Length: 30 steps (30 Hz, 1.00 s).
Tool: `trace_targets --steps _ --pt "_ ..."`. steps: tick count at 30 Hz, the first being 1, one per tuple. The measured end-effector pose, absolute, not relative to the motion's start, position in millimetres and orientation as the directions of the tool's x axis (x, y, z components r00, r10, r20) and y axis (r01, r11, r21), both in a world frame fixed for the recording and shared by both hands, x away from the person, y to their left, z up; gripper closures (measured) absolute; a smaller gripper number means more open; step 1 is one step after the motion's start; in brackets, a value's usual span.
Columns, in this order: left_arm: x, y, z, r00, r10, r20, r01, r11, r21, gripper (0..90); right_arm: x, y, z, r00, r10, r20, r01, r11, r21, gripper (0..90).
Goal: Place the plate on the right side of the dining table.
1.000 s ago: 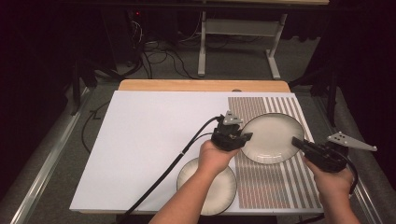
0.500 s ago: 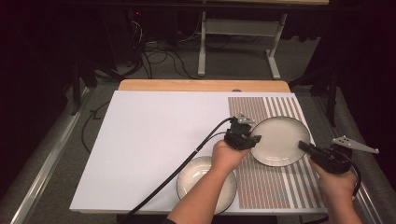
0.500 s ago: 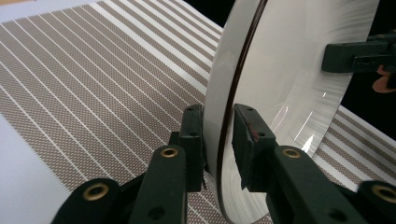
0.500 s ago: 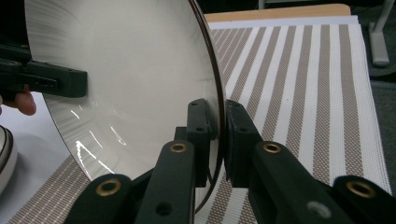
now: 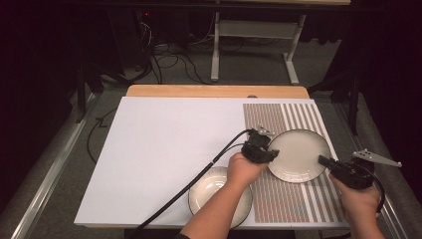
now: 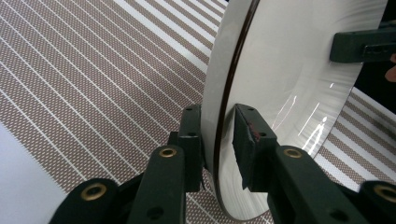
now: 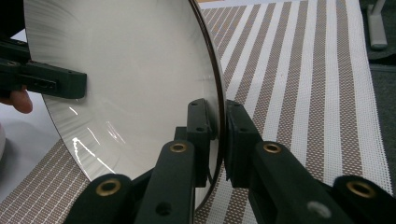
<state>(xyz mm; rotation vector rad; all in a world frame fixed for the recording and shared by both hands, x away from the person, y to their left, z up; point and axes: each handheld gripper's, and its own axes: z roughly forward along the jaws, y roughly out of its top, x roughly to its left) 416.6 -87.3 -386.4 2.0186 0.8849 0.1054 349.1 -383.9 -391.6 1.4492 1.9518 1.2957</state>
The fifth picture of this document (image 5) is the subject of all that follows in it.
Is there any dark metal stand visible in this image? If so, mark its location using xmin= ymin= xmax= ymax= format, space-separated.
xmin=308 ymin=71 xmax=362 ymax=136
xmin=74 ymin=62 xmax=105 ymax=124

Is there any white metal desk frame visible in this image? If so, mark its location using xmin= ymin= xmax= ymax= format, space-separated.
xmin=210 ymin=10 xmax=308 ymax=86

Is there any white plate with dark rim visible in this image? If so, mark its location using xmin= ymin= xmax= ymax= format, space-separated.
xmin=187 ymin=165 xmax=254 ymax=230
xmin=267 ymin=128 xmax=332 ymax=184

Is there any person's left hand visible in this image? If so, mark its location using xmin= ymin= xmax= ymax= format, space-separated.
xmin=226 ymin=152 xmax=269 ymax=191

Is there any aluminium floor rail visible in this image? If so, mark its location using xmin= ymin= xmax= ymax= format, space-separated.
xmin=333 ymin=102 xmax=410 ymax=239
xmin=10 ymin=94 xmax=98 ymax=239

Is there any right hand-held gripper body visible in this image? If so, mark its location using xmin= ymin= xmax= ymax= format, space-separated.
xmin=331 ymin=148 xmax=402 ymax=190

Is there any bundle of black floor cables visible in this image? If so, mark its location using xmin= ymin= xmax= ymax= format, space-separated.
xmin=133 ymin=21 xmax=213 ymax=86

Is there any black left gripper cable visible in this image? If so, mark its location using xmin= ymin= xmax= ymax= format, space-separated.
xmin=124 ymin=128 xmax=254 ymax=239

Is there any white board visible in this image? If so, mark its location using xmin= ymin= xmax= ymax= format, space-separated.
xmin=73 ymin=96 xmax=351 ymax=230

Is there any striped brown and white mat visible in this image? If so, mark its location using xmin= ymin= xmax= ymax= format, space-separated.
xmin=242 ymin=103 xmax=346 ymax=224

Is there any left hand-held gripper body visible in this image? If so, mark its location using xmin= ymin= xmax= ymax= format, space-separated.
xmin=241 ymin=125 xmax=274 ymax=164

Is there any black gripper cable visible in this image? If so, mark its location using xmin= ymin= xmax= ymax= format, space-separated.
xmin=361 ymin=164 xmax=387 ymax=214
xmin=124 ymin=128 xmax=254 ymax=239

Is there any dark computer tower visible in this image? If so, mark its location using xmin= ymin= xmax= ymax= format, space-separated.
xmin=108 ymin=9 xmax=154 ymax=72

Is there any person's right hand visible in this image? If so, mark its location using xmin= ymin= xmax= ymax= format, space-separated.
xmin=329 ymin=175 xmax=381 ymax=218

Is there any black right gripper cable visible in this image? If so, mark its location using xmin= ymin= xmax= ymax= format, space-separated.
xmin=361 ymin=164 xmax=387 ymax=214

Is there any black floor cable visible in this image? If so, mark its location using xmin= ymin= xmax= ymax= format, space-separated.
xmin=86 ymin=107 xmax=119 ymax=165

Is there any wooden table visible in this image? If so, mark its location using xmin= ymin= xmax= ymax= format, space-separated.
xmin=125 ymin=84 xmax=311 ymax=100

